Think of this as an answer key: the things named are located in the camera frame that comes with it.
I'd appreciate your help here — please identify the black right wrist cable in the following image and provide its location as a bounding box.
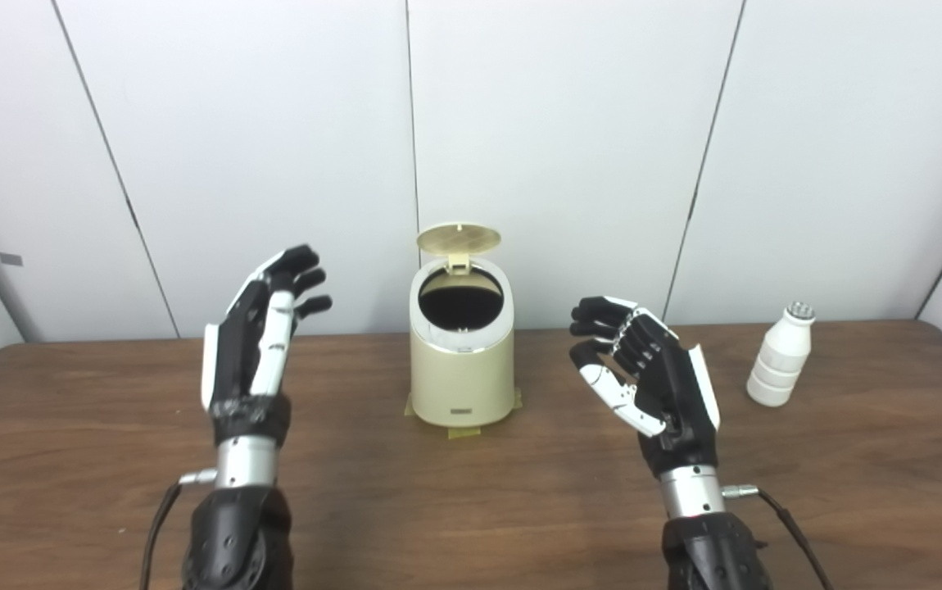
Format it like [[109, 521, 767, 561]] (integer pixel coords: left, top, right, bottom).
[[722, 484, 834, 590]]

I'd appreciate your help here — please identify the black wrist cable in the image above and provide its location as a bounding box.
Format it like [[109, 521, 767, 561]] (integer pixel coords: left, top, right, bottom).
[[139, 469, 218, 590], [722, 484, 834, 590]]

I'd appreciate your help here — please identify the cream-colored bin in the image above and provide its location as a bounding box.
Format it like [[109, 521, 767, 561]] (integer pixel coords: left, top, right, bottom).
[[409, 257, 515, 429]]

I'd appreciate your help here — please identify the cream round bin lid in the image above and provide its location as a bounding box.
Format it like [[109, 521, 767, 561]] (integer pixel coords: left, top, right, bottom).
[[416, 222, 502, 275]]

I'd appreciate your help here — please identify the small white plastic bottle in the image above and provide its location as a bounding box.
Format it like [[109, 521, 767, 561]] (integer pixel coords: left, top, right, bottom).
[[746, 302, 817, 408]]

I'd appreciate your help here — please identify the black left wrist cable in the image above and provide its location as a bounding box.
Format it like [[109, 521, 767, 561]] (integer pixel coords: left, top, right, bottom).
[[139, 469, 218, 590]]

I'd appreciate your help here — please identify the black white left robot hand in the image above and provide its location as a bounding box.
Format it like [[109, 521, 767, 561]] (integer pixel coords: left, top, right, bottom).
[[201, 244, 333, 447]]

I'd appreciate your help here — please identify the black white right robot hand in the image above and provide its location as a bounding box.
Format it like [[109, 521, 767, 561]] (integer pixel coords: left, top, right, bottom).
[[568, 296, 721, 479]]

